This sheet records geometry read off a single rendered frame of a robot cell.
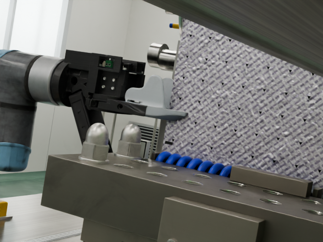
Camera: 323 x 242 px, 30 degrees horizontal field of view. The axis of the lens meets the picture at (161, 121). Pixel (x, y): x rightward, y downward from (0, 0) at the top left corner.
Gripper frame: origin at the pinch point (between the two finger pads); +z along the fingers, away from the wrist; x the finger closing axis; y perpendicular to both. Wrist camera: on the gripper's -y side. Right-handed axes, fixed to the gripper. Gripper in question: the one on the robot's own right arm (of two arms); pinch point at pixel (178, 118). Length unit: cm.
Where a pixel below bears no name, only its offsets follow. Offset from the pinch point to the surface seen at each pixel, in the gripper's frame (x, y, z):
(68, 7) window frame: 433, 71, -356
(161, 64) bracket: 8.1, 7.4, -8.4
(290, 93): -0.3, 5.8, 15.1
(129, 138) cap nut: -8.2, -3.4, -2.6
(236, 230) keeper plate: -22.0, -8.2, 18.4
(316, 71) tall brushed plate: -55, 5, 31
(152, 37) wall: 556, 63, -320
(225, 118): -0.2, 1.1, 6.9
